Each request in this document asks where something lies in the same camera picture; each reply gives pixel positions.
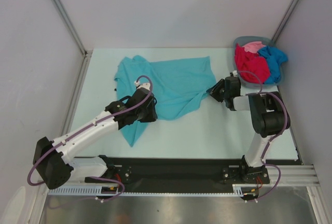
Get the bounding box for right aluminium corner post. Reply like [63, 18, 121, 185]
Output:
[272, 0, 301, 43]

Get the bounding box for teal t-shirt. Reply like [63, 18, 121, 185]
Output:
[113, 55, 217, 148]

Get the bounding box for aluminium corner post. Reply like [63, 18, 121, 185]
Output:
[272, 0, 301, 43]
[38, 0, 88, 56]

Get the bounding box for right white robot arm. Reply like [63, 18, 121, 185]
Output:
[206, 76, 290, 184]

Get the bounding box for pink t-shirt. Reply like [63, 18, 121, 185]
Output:
[242, 41, 265, 53]

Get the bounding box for blue t-shirt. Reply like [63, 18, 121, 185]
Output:
[258, 46, 288, 85]

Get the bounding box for left aluminium corner post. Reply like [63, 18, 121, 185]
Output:
[38, 0, 88, 56]

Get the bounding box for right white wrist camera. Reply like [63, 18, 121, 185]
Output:
[230, 71, 239, 77]

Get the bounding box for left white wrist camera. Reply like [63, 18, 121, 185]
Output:
[134, 80, 151, 94]

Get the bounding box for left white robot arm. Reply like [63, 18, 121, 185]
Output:
[31, 83, 157, 190]

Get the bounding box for red t-shirt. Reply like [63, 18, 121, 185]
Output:
[234, 44, 270, 84]

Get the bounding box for grey plastic basket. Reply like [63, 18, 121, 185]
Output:
[233, 36, 288, 88]

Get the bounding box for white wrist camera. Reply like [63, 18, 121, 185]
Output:
[230, 71, 239, 77]
[134, 80, 151, 94]

